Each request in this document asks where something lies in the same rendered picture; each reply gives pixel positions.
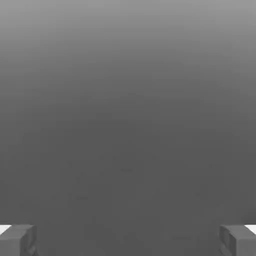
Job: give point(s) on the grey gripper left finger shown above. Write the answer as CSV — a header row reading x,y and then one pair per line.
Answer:
x,y
17,240

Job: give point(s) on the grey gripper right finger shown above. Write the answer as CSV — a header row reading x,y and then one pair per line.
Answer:
x,y
239,241

